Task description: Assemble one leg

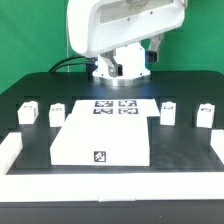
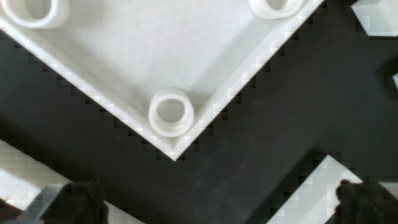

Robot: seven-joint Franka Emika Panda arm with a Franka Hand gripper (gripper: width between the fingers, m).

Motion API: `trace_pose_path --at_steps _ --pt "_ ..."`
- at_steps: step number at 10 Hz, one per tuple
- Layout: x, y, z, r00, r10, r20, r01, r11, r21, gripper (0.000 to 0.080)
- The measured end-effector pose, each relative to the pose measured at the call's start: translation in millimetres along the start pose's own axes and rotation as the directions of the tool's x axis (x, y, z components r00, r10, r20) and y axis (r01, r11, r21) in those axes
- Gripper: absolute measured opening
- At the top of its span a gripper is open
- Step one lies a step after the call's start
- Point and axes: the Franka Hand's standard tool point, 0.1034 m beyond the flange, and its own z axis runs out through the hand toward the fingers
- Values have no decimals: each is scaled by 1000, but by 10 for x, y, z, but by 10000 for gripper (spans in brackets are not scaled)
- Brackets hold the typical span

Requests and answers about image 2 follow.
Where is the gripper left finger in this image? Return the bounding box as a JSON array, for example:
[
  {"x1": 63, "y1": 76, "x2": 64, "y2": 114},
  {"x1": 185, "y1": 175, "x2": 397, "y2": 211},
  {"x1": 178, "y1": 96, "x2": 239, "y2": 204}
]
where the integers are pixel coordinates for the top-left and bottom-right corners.
[{"x1": 16, "y1": 181, "x2": 112, "y2": 224}]

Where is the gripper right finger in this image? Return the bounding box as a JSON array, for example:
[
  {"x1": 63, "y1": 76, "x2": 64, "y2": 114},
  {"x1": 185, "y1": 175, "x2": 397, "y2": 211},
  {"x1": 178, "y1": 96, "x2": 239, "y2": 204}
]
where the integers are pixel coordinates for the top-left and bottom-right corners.
[{"x1": 327, "y1": 180, "x2": 398, "y2": 224}]

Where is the white square tabletop part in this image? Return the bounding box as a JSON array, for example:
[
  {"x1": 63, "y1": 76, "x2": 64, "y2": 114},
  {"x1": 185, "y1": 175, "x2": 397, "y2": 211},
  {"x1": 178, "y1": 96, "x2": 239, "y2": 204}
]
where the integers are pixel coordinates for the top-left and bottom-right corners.
[{"x1": 0, "y1": 0, "x2": 326, "y2": 158}]

